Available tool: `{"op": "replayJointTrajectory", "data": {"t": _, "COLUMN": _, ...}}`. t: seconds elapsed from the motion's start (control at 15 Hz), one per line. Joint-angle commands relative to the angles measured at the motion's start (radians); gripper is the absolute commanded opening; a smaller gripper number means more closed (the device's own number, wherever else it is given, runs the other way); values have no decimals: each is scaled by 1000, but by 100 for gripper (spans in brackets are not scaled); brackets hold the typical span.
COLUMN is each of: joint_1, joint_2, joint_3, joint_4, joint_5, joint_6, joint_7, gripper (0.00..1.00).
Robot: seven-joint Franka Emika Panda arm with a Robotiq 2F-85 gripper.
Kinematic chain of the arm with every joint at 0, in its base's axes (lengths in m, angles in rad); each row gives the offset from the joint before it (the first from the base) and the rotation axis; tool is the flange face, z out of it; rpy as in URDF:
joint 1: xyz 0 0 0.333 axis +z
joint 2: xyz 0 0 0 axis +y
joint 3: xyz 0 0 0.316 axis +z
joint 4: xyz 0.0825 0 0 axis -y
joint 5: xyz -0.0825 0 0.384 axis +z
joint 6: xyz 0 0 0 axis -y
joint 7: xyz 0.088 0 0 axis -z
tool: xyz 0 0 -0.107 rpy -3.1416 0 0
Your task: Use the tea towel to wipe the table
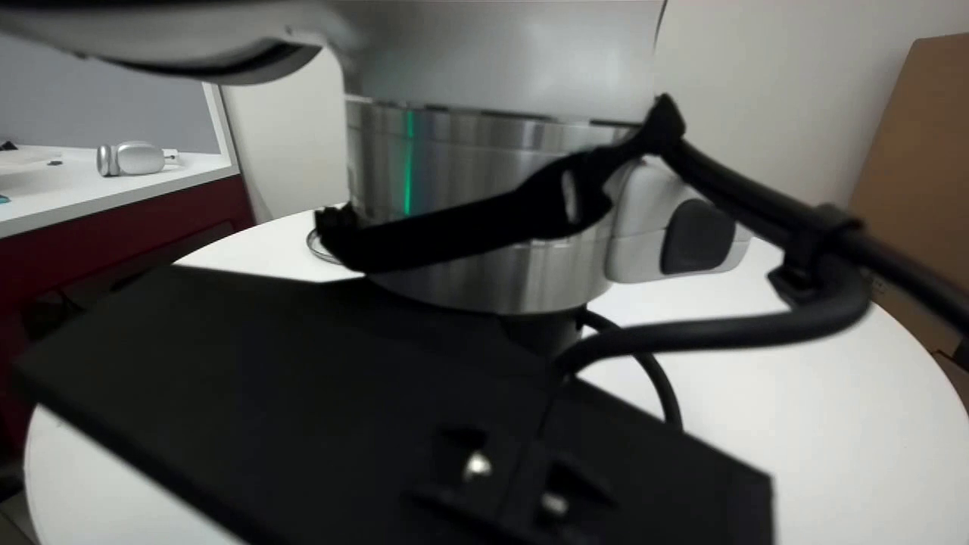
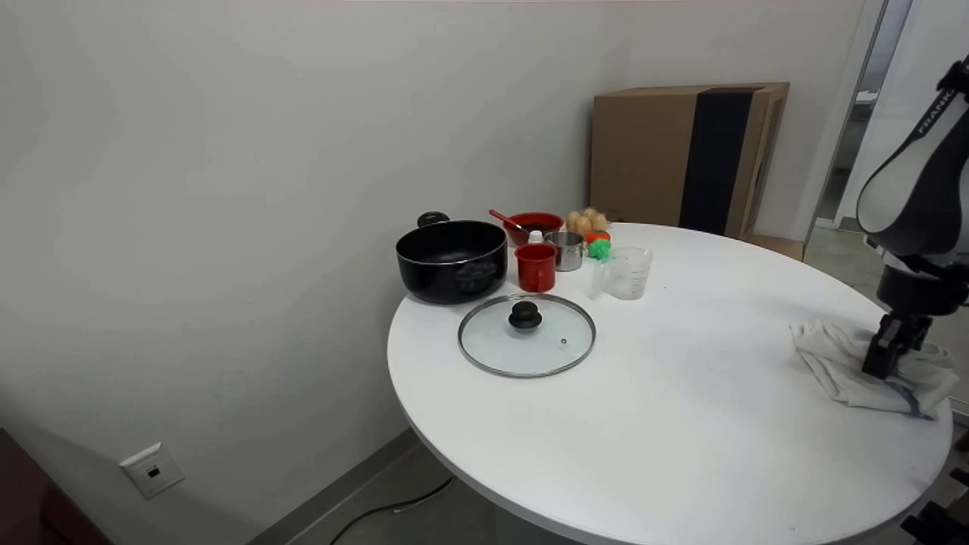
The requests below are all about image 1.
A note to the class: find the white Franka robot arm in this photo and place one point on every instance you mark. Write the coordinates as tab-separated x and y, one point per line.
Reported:
485	170

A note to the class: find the dark red cabinet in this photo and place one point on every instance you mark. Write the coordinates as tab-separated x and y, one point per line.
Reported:
102	253

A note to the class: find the white counter top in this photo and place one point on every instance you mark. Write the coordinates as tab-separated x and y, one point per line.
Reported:
63	190

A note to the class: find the brown cardboard box dark panel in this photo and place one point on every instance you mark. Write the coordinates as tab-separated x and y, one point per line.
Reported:
918	182

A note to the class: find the black mount plate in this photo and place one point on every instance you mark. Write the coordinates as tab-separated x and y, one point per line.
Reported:
303	403

